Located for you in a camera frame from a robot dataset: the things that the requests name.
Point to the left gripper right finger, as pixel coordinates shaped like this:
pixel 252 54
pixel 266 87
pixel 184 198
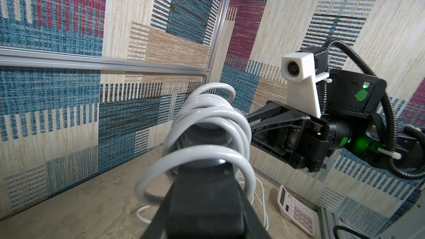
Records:
pixel 251 226

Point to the black power strip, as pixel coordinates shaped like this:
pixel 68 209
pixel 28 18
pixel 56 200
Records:
pixel 206 188

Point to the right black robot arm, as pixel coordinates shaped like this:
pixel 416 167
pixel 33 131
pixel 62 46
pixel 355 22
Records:
pixel 336 110

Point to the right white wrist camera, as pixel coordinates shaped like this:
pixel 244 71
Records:
pixel 302 70

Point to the pink white calculator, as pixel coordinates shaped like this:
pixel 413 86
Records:
pixel 295 211

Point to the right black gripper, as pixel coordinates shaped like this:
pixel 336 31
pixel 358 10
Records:
pixel 275 130

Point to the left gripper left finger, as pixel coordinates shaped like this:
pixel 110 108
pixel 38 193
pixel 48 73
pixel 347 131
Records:
pixel 161 226

